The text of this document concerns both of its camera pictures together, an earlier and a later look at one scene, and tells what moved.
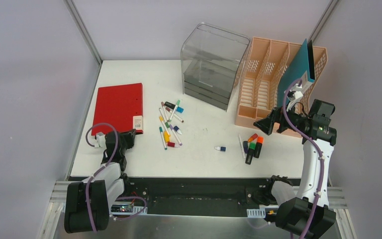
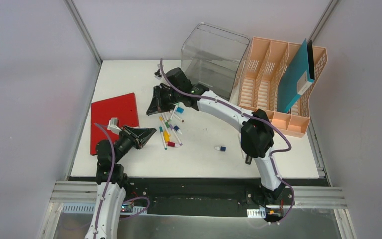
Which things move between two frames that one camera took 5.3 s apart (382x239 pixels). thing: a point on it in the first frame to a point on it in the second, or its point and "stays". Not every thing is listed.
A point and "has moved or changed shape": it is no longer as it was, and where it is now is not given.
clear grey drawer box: [212, 60] stays
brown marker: [178, 117] stays
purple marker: [175, 134] stays
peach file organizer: [258, 93] stays
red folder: [119, 108] has moved or changed shape
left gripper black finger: [130, 139] to [143, 134]
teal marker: [163, 140] stays
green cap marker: [178, 103] stays
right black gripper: [277, 116] to [157, 104]
